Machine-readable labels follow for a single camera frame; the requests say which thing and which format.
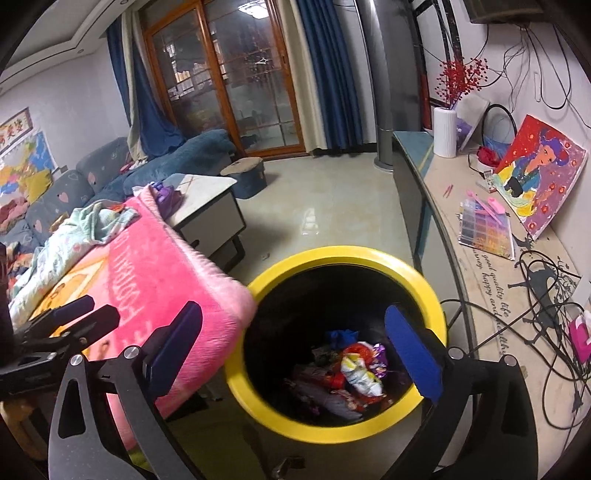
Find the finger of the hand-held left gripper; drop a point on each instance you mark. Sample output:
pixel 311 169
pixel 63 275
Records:
pixel 97 323
pixel 69 308

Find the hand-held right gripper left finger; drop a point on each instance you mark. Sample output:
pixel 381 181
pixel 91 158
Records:
pixel 178 346

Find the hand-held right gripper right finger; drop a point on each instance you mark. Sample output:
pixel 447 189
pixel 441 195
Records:
pixel 411 350

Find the purple candy wrapper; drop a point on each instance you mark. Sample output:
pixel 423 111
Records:
pixel 381 360

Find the red plastic bag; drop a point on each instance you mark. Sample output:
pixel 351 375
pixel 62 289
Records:
pixel 358 349

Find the white plastic bag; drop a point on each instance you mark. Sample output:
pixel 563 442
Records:
pixel 362 376

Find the blue rubber glove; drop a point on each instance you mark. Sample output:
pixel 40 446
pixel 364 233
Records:
pixel 339 338

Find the red snack wrapper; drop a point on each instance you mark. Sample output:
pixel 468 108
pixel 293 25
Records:
pixel 348 400

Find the lilac foam net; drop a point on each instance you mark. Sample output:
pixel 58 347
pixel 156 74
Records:
pixel 309 387

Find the black bin with yellow rim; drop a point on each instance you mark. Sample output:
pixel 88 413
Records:
pixel 332 256

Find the pink printed blanket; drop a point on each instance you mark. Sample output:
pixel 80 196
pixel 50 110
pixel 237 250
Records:
pixel 152 277

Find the light blue cartoon quilt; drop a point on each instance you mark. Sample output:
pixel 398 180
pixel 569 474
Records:
pixel 74 230

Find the television cabinet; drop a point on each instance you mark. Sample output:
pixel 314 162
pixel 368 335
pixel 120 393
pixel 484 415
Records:
pixel 466 286

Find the pile of red clothes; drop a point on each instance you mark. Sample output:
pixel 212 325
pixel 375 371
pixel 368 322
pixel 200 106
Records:
pixel 11 214

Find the white coffee table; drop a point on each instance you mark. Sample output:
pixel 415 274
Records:
pixel 207 217

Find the clear bead organizer box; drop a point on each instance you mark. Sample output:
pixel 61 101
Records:
pixel 487 233

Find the blue grey sofa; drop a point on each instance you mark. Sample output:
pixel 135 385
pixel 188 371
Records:
pixel 106 161

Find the red white small cloth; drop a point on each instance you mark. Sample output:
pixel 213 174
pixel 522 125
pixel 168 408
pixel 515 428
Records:
pixel 129 168

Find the country map poster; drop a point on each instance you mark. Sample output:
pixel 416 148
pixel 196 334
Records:
pixel 37 152

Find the pink plastic tool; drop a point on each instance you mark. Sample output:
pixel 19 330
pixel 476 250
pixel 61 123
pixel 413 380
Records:
pixel 487 203

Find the pink small box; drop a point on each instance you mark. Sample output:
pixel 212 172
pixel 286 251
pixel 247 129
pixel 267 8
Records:
pixel 579 334

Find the grey footstool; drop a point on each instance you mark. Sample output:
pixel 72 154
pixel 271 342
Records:
pixel 244 177

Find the blue curtain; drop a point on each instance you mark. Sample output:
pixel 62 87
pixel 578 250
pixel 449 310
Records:
pixel 332 69
pixel 152 124

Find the beige curtain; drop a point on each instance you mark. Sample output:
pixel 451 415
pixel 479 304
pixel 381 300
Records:
pixel 300 92
pixel 136 115

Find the colourful figure painting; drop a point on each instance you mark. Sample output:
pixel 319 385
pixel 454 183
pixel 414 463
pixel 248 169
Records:
pixel 540 180

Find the white paper roll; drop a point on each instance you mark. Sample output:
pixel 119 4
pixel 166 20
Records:
pixel 444 134

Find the silver tower air conditioner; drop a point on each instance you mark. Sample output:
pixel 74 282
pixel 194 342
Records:
pixel 388 92

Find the wooden glass sliding door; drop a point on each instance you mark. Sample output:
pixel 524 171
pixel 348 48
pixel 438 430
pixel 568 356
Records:
pixel 221 83

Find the red berry branches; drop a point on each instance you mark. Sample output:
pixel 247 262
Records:
pixel 461 81

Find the black television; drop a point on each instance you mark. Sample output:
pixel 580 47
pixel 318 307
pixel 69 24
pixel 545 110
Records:
pixel 498 9

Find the embroidered wall picture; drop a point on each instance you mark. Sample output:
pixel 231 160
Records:
pixel 14 124

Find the white picture frame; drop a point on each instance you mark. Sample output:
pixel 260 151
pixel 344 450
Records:
pixel 473 120

